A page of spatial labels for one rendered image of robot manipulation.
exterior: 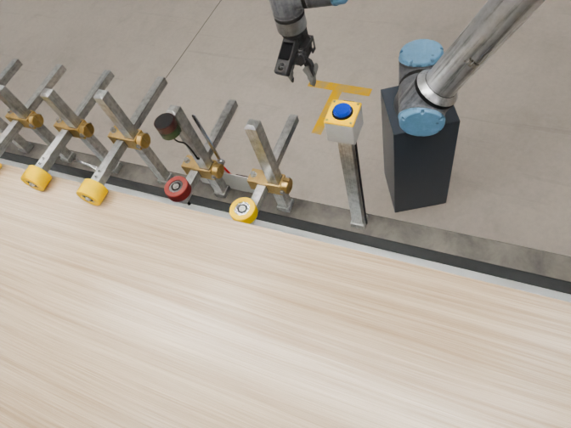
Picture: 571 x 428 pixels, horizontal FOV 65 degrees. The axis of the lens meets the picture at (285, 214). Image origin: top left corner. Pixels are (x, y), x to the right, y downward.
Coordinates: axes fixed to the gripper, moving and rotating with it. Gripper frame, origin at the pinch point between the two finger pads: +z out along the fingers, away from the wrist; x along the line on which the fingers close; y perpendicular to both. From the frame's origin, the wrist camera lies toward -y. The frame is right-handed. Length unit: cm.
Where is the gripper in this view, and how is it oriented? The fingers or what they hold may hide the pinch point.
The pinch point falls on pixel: (302, 83)
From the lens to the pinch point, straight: 155.2
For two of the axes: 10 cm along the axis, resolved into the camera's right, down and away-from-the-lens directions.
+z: 2.1, 5.0, 8.4
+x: -8.9, -2.6, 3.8
